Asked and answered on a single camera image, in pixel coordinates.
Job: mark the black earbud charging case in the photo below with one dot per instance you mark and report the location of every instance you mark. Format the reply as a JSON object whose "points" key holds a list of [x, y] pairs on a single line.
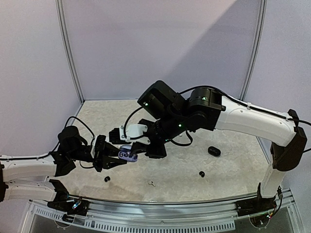
{"points": [[214, 151]]}

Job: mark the right aluminium corner post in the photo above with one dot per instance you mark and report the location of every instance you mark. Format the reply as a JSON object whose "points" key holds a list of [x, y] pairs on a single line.
{"points": [[255, 48]]}

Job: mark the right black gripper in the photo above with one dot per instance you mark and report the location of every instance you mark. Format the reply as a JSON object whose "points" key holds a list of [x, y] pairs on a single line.
{"points": [[150, 144]]}

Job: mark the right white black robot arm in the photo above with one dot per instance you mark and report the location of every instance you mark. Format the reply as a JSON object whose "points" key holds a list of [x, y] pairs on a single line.
{"points": [[211, 109]]}

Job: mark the white stem earbud front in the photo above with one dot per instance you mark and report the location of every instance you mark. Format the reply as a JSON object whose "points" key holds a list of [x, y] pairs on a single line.
{"points": [[151, 183]]}

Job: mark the blue earbud charging case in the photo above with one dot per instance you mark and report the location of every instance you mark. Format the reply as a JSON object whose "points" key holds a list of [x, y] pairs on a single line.
{"points": [[125, 154]]}

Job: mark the aluminium front rail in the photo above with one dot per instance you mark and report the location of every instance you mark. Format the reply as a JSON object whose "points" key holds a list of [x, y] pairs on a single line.
{"points": [[214, 216]]}

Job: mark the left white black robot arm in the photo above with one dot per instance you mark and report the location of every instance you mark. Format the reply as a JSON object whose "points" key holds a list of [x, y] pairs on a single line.
{"points": [[35, 177]]}

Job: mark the aluminium corner post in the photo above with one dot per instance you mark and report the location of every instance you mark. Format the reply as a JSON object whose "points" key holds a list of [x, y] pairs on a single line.
{"points": [[68, 51], [255, 48]]}

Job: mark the left aluminium corner post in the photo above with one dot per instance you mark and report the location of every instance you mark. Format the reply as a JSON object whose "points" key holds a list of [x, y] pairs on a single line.
{"points": [[68, 51]]}

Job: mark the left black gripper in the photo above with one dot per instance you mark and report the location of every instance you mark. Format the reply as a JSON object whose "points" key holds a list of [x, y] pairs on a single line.
{"points": [[101, 158]]}

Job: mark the black earbud right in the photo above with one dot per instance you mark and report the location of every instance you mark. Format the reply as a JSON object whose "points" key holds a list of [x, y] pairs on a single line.
{"points": [[202, 174]]}

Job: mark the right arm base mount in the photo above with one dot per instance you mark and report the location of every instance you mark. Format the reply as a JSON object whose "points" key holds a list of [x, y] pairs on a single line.
{"points": [[255, 205]]}

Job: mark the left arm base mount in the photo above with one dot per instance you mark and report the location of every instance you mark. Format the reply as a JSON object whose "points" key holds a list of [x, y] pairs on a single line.
{"points": [[71, 206]]}

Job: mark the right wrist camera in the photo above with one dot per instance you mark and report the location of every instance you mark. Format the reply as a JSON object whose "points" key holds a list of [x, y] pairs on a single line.
{"points": [[129, 134]]}

